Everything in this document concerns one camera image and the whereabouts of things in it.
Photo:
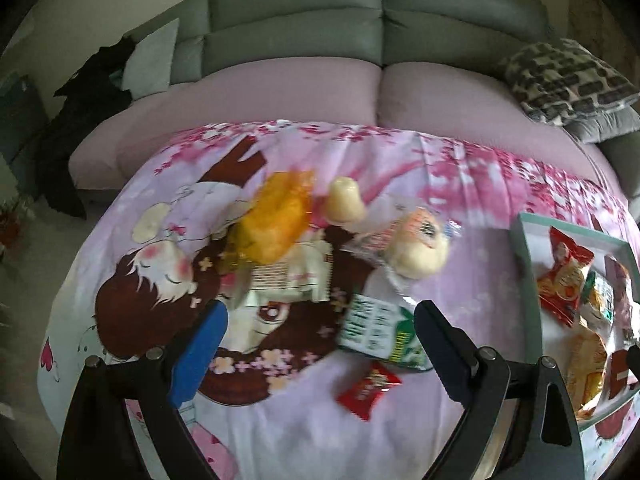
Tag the teal cardboard tray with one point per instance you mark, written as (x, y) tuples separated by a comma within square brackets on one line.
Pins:
[(550, 345)]

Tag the orange bread packet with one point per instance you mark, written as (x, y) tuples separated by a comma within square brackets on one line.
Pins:
[(275, 215)]

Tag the green white packet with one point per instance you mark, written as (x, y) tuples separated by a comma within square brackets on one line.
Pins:
[(370, 330)]

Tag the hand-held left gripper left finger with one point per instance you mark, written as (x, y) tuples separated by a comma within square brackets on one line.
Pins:
[(195, 355)]

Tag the red cracker packet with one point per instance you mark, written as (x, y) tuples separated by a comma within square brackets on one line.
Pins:
[(562, 280)]

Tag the dark red packet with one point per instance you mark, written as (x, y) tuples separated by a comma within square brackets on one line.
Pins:
[(622, 372)]

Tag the white bun packet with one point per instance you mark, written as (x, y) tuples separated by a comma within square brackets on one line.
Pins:
[(417, 250)]

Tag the black clothing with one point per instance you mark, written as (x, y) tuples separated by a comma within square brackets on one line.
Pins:
[(75, 110)]

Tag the grey sofa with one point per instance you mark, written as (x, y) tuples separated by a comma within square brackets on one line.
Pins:
[(300, 15)]

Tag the light grey pillow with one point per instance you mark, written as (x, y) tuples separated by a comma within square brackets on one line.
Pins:
[(150, 60)]

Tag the pink packet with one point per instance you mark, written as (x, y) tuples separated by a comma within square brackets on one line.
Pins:
[(622, 285)]

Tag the teal white packet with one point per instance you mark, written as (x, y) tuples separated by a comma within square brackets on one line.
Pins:
[(600, 295)]

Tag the black patterned pillow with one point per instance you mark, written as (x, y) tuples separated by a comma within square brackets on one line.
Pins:
[(565, 80)]

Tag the yellow bread packet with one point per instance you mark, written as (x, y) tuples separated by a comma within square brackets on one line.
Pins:
[(587, 370)]

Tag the cream biscuit packet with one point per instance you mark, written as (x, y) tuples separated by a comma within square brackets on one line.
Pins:
[(290, 275)]

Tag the printed cartoon blanket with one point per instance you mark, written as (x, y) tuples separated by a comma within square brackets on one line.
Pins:
[(310, 425)]

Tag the pink sofa cover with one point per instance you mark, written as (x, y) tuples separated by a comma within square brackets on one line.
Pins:
[(300, 90)]

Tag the dark teal furniture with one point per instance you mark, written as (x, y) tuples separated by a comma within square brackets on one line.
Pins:
[(20, 130)]

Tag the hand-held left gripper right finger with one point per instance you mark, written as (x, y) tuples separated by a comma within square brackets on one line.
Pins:
[(442, 350)]

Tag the white jelly cup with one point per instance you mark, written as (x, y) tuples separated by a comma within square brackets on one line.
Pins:
[(344, 200)]

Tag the small red packet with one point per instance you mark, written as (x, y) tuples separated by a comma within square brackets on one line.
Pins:
[(367, 390)]

